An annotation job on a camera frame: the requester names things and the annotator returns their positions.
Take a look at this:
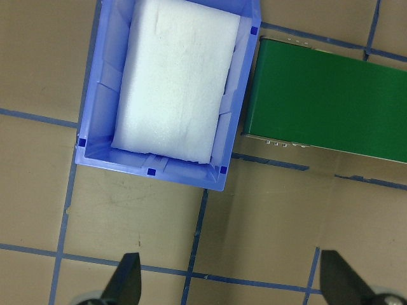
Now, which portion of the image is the green conveyor belt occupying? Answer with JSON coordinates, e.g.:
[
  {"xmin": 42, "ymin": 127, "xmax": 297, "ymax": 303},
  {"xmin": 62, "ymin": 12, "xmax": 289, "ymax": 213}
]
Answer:
[{"xmin": 244, "ymin": 38, "xmax": 406, "ymax": 162}]

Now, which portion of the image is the left white foam pad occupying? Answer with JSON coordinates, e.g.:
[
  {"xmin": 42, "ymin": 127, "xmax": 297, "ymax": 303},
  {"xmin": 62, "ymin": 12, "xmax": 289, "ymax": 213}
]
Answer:
[{"xmin": 112, "ymin": 1, "xmax": 240, "ymax": 164}]

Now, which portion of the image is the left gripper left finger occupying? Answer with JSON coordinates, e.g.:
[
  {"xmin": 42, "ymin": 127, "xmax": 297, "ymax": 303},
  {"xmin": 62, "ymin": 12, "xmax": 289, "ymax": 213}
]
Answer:
[{"xmin": 100, "ymin": 252, "xmax": 141, "ymax": 305}]

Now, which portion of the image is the left blue plastic bin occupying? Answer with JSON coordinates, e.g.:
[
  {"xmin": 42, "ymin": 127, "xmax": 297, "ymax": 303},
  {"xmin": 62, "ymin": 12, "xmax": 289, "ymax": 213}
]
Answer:
[{"xmin": 75, "ymin": 1, "xmax": 261, "ymax": 191}]

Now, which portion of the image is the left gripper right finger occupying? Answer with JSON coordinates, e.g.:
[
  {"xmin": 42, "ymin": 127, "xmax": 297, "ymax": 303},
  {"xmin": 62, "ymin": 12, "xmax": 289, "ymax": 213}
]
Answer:
[{"xmin": 319, "ymin": 250, "xmax": 377, "ymax": 305}]

